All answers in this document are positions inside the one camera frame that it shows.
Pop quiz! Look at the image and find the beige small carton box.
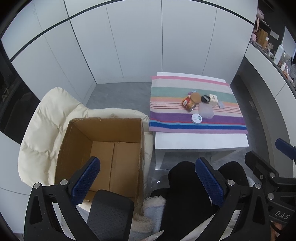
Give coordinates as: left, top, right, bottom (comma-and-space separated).
209, 94, 218, 106

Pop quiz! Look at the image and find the round white tin lid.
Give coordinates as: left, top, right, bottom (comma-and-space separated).
191, 113, 203, 125

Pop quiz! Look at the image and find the black powder puff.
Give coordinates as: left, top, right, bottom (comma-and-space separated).
201, 95, 210, 103

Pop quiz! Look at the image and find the tan makeup sponge puff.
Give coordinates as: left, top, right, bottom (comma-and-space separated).
190, 92, 201, 104

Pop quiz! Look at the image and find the red gold tin can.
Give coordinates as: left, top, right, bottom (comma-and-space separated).
181, 96, 196, 112

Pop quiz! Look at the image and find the cream padded chair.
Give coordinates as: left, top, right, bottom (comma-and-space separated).
18, 87, 153, 210

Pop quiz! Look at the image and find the tall white spray bottle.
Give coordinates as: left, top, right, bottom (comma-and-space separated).
273, 45, 284, 65

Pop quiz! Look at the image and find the white fluffy slipper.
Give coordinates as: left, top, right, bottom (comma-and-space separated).
128, 196, 166, 240

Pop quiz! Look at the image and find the brown cardboard shelf box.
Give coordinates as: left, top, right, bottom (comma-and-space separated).
255, 28, 269, 48

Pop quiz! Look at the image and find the striped colourful towel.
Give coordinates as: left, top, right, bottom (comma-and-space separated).
149, 75, 248, 134

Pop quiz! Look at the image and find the pink plush toy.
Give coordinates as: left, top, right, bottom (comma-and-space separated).
251, 8, 264, 42

